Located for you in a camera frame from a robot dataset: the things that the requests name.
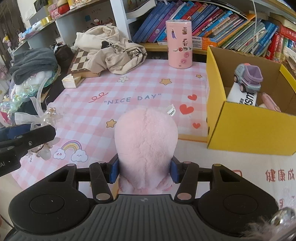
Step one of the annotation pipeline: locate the pearl flower hair accessory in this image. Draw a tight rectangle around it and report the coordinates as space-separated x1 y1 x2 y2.
14 83 63 163

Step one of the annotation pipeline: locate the pink plush pig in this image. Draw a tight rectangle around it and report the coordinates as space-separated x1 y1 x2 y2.
114 108 178 195

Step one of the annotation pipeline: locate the white orange toothpaste box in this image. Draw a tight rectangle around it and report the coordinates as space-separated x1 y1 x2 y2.
227 82 257 106

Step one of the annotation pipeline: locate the small pink stapler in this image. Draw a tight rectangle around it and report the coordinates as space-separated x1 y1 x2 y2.
261 92 281 113

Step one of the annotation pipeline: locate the blue purple toy truck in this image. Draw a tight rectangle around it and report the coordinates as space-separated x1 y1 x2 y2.
233 63 263 93

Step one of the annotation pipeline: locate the iridescent plastic bag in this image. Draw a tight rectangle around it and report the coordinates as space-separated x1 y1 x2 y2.
1 71 57 125

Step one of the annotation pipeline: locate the pink checkered tablecloth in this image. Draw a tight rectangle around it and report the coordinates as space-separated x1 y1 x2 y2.
11 59 209 190

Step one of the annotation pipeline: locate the yellow cardboard box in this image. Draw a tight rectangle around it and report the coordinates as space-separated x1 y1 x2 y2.
206 47 295 156

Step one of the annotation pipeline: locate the grey folded clothing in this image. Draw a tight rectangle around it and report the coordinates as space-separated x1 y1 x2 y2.
10 48 58 85

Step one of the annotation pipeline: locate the white paper box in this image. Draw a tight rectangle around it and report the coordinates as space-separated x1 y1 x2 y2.
62 74 84 88

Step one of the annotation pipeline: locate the wooden chess board box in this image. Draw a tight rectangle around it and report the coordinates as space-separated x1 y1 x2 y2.
67 49 100 78

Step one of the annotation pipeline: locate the beige cloth bag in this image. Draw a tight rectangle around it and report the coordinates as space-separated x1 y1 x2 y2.
74 26 147 75

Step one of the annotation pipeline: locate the pink cylindrical container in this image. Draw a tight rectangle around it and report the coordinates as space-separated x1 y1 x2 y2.
166 20 193 69

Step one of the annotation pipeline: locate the white bookshelf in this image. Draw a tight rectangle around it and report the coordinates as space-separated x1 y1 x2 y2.
18 1 295 62

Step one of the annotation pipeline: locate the white charging cable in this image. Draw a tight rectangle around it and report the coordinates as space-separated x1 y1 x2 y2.
252 0 259 42

